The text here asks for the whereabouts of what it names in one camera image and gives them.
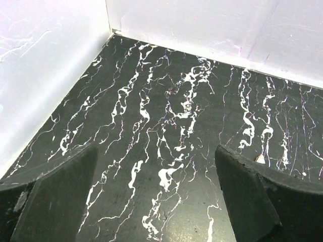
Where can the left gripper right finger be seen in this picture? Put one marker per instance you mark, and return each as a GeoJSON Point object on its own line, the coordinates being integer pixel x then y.
{"type": "Point", "coordinates": [264, 204]}

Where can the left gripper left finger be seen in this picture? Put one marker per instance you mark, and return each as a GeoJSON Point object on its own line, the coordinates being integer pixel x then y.
{"type": "Point", "coordinates": [46, 203]}

